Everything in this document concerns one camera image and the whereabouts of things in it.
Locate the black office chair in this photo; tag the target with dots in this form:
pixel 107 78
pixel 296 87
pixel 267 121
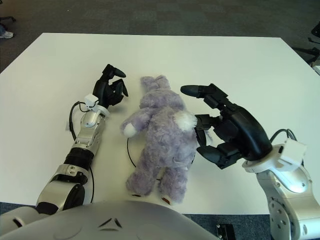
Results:
pixel 316 28

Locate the silver robot torso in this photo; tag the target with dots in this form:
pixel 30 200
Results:
pixel 100 222

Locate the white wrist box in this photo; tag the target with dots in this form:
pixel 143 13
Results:
pixel 296 151
pixel 90 100

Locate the white desk edge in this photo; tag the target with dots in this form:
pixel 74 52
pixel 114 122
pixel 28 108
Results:
pixel 318 70

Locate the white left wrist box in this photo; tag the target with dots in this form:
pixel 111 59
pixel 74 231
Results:
pixel 90 100

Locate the black metal bracket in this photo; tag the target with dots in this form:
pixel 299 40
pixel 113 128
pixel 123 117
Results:
pixel 225 231

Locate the black swivel chair base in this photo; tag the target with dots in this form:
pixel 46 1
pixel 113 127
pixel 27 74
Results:
pixel 7 18

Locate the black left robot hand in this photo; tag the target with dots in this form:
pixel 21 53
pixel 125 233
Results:
pixel 103 91

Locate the blue jeans leg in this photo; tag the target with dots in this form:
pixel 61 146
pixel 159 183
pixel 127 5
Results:
pixel 2 28

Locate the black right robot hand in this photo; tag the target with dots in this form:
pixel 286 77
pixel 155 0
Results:
pixel 245 130

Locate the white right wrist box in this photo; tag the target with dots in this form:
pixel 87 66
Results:
pixel 296 151

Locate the white plate black rim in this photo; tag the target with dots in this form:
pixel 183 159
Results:
pixel 127 150

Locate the black star chair foot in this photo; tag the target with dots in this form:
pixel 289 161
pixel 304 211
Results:
pixel 308 51

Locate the purple plush bear doll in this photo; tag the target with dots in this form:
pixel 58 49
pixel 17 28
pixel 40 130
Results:
pixel 165 135

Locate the white sneaker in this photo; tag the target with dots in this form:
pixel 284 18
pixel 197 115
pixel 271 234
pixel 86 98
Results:
pixel 6 35

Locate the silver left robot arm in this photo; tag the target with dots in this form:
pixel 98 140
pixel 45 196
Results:
pixel 85 140

